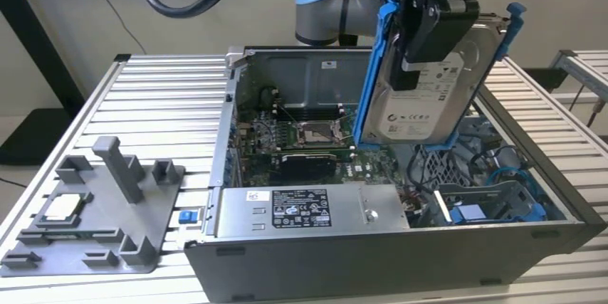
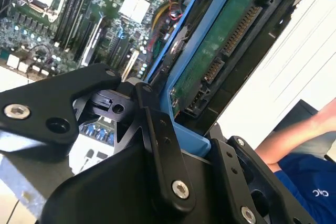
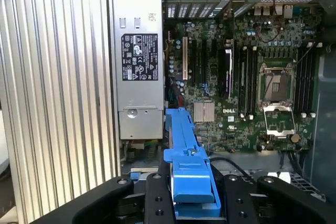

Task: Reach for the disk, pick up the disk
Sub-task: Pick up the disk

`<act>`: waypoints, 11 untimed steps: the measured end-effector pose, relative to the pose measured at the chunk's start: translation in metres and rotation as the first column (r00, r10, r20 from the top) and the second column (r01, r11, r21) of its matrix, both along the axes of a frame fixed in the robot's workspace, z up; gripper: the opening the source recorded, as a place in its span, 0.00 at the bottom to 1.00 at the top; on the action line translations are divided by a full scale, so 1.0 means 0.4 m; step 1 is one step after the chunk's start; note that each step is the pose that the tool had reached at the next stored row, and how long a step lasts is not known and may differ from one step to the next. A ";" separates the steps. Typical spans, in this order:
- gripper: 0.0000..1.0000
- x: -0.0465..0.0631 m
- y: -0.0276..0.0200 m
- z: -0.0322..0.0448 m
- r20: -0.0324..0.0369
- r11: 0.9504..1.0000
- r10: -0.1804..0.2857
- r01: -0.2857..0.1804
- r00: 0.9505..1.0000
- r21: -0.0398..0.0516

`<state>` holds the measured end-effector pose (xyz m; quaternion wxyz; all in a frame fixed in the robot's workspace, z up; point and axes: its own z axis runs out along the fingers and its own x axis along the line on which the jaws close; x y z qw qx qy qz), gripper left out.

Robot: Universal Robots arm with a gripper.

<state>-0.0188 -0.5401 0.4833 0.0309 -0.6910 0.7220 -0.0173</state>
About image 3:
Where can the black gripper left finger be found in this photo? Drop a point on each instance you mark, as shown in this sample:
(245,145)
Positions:
(160,203)

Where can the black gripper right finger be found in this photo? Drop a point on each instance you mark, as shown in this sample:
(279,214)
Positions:
(239,203)

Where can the hard disk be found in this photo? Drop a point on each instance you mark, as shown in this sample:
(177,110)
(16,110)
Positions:
(134,175)
(191,182)

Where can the grey metal disk bay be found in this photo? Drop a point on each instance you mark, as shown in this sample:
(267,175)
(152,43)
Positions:
(302,182)

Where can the green motherboard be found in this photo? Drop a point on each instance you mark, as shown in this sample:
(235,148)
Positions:
(236,129)

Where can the round coin cell battery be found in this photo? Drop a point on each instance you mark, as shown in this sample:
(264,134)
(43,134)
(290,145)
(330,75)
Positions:
(295,137)

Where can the silver chipset heat sink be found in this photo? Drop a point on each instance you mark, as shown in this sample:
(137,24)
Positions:
(204,112)

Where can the grey power supply unit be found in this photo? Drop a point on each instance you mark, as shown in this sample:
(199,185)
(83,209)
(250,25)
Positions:
(139,98)

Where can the black RAM slot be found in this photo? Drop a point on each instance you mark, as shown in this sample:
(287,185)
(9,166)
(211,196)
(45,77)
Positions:
(302,82)
(311,82)
(243,82)
(252,82)

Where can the CPU socket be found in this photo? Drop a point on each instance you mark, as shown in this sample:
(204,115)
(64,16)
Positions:
(275,87)

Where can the black PC case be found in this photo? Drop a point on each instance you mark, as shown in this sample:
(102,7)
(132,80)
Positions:
(325,103)

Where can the black expansion slot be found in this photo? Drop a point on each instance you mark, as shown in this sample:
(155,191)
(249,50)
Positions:
(204,61)
(193,61)

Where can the white expansion slot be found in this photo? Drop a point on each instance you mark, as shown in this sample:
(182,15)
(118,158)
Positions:
(185,58)

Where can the thin metal locking lever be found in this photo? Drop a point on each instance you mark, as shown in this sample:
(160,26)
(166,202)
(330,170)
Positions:
(305,52)

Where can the metal socket cover frame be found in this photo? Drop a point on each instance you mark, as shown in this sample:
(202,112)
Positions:
(278,133)

